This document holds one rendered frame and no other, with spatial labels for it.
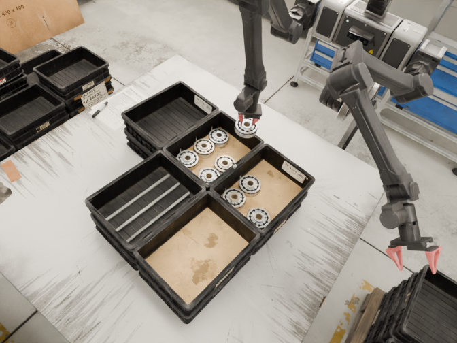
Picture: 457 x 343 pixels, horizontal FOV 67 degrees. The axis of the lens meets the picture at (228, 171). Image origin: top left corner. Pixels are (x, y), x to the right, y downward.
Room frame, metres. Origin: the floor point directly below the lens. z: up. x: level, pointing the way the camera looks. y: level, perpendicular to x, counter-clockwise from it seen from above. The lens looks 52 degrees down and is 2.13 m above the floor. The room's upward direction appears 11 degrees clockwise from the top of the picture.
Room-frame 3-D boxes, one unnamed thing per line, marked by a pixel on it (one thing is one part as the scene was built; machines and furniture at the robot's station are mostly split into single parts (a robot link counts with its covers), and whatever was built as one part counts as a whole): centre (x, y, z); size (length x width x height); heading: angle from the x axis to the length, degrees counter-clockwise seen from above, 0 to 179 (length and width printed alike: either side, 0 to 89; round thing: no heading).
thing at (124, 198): (0.73, 0.31, 0.87); 0.40 x 0.30 x 0.11; 146
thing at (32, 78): (2.01, 1.54, 0.26); 0.40 x 0.30 x 0.23; 152
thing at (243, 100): (1.08, -0.02, 1.26); 0.11 x 0.09 x 0.12; 152
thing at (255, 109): (1.11, -0.04, 1.16); 0.10 x 0.07 x 0.07; 100
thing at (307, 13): (1.36, -0.16, 1.45); 0.09 x 0.08 x 0.12; 62
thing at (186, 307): (0.56, 0.06, 0.92); 0.40 x 0.30 x 0.02; 146
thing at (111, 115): (1.43, 0.68, 0.70); 0.33 x 0.23 x 0.01; 152
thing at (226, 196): (0.84, -0.05, 0.86); 0.10 x 0.10 x 0.01
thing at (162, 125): (1.23, 0.33, 0.87); 0.40 x 0.30 x 0.11; 146
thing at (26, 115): (1.47, 1.37, 0.31); 0.40 x 0.30 x 0.34; 152
